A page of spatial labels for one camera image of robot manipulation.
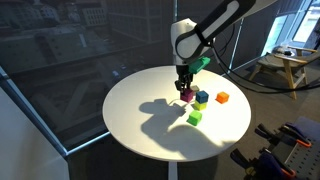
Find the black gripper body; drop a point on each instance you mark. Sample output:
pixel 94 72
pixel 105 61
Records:
pixel 183 71

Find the pink block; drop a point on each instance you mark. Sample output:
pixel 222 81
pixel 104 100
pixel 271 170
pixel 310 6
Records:
pixel 187 96

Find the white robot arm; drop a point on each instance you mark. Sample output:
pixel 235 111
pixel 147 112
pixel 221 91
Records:
pixel 190 40

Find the blue block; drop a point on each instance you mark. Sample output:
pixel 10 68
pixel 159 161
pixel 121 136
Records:
pixel 202 96

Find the yellow-green block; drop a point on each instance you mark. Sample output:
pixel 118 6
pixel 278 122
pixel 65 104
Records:
pixel 200 106

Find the green block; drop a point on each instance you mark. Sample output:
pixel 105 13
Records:
pixel 194 118

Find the orange block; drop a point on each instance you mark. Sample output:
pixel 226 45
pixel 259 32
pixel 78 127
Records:
pixel 222 97

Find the small white black gadget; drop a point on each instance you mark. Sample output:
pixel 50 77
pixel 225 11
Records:
pixel 286 50

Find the wooden chair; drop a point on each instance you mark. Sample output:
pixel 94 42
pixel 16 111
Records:
pixel 290 65

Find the black perforated breadboard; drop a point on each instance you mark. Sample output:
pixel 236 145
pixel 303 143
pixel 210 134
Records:
pixel 306 160

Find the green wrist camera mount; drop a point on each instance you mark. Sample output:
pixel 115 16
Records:
pixel 200 65

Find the vertical window frame bar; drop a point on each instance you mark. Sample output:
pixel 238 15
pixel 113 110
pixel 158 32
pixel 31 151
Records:
pixel 175 13

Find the white table pedestal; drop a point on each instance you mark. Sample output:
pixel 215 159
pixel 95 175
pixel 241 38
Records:
pixel 172 171

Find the grey slanted window post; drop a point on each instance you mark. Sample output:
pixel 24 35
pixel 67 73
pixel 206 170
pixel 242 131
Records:
pixel 33 111

